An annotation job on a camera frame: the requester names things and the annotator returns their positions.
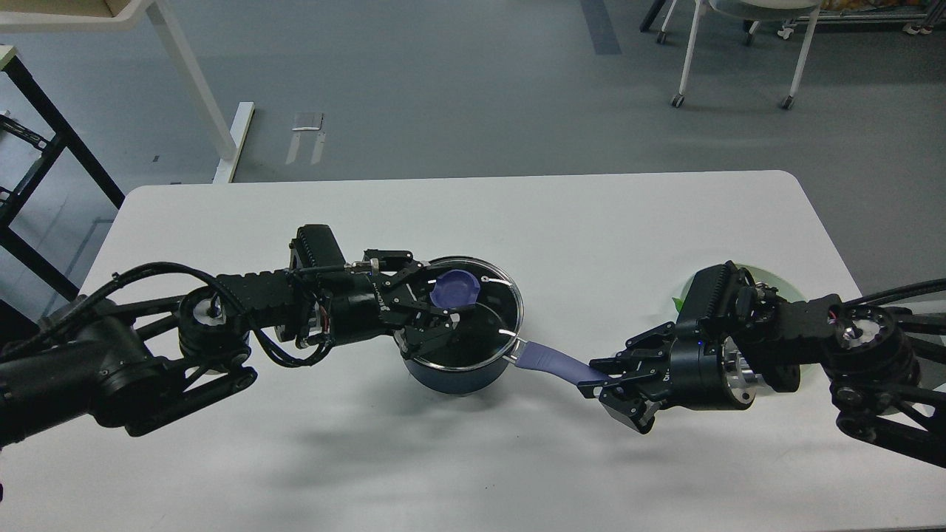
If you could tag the glass lid with blue knob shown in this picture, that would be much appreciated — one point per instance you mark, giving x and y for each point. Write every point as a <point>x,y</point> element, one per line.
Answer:
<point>473,310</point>

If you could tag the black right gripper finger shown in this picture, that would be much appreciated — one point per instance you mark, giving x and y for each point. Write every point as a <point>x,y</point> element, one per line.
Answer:
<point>624,402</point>
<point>647,354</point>

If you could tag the white desk frame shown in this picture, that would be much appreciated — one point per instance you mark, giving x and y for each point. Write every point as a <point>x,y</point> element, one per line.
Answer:
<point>227,137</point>

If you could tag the pale green plate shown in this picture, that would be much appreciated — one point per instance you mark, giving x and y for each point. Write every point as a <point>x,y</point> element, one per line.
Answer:
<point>775,336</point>

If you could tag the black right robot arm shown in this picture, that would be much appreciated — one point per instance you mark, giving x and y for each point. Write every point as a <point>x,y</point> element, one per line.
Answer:
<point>872,361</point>

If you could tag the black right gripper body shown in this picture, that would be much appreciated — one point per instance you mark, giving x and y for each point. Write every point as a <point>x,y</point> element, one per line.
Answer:
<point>708,374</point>

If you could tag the blue saucepan with handle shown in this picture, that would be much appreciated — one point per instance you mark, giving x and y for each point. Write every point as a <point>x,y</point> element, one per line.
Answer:
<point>475,359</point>

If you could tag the black metal rack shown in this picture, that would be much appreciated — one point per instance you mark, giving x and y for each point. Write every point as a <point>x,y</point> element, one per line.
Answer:
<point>64,138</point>

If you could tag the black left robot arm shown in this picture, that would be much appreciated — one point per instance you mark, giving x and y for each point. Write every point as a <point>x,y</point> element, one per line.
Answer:
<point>164,340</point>

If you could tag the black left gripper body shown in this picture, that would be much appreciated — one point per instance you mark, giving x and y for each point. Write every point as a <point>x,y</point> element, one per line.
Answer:
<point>349,306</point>

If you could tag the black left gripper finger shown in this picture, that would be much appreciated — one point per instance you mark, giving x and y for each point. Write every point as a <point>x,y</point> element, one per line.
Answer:
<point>397,282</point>
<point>424,333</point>

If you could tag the metal cart with casters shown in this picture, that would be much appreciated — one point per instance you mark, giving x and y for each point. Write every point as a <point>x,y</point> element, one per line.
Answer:
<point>911,17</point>

